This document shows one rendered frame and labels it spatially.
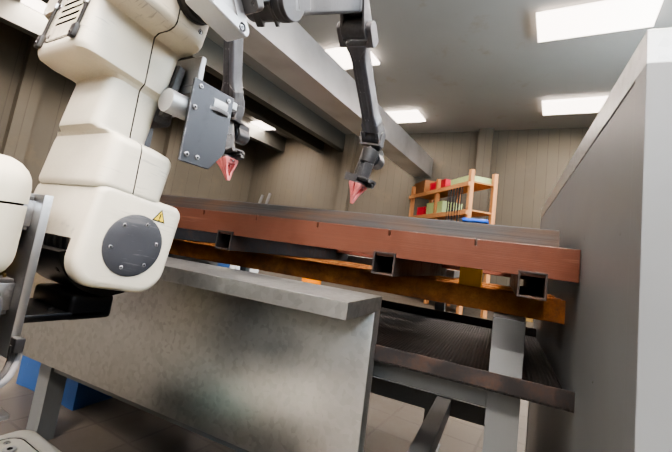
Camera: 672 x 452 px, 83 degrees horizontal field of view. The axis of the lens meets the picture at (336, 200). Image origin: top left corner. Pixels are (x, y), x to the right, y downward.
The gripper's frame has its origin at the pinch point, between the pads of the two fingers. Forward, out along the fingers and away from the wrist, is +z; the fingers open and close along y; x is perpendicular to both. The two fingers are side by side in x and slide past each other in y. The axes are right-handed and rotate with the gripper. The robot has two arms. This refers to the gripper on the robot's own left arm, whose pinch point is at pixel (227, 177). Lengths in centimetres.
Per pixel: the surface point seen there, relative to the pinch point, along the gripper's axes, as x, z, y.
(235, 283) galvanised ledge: 40, 35, -31
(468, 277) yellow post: 4, 38, -72
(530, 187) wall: -790, -104, -182
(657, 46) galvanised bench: 55, 13, -98
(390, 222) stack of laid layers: 16, 24, -58
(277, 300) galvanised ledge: 41, 38, -41
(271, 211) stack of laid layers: 14.8, 16.6, -25.1
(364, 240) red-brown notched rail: 20, 28, -52
